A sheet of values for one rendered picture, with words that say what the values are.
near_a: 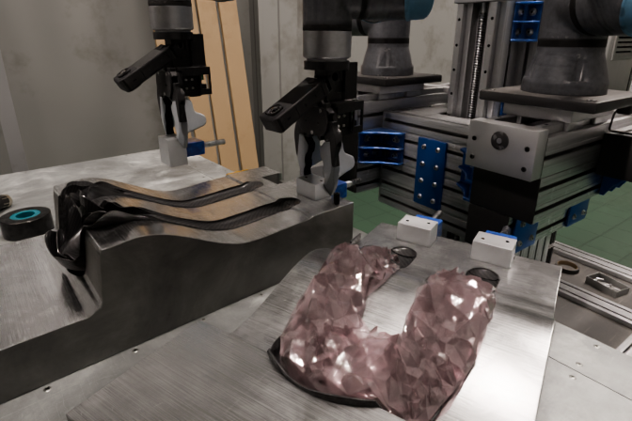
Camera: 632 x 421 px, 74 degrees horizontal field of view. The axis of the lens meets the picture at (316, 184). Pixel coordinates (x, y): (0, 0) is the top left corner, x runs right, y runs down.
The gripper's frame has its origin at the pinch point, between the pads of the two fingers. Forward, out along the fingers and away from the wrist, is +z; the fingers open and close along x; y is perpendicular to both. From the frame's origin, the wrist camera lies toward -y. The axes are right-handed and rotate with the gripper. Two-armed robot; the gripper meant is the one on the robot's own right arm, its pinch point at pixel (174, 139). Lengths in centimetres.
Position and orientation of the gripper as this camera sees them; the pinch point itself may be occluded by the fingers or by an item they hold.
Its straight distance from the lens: 88.0
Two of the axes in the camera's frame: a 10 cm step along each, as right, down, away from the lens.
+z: 0.0, 9.4, 3.3
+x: -6.4, -2.5, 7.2
